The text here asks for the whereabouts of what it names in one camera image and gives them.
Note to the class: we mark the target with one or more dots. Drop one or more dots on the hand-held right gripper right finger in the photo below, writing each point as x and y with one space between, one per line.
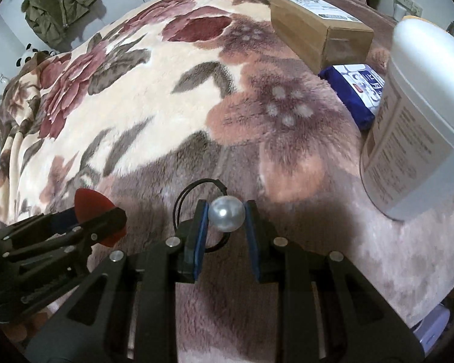
252 234

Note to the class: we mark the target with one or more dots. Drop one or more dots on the green jacket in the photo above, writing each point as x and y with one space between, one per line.
56 3

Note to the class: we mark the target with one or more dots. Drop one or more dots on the floral fleece blanket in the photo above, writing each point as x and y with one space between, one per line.
174 102

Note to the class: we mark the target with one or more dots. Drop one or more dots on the white plastic tub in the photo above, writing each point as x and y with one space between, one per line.
433 327

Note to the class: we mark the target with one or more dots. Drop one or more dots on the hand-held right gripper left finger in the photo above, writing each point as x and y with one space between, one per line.
198 234

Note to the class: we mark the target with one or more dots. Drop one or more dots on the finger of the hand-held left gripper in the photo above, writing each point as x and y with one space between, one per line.
102 223
64 219

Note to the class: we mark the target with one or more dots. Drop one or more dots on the wall power socket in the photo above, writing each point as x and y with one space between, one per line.
408 3

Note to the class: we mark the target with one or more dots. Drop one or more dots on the white plastic jar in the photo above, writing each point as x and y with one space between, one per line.
416 121

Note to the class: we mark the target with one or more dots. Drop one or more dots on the cardboard box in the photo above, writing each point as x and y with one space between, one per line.
317 30

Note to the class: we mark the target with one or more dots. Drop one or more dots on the panda plush toy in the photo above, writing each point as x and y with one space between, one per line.
28 55

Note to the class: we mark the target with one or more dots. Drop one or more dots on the blue and white tissue pack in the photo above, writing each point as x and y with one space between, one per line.
359 90

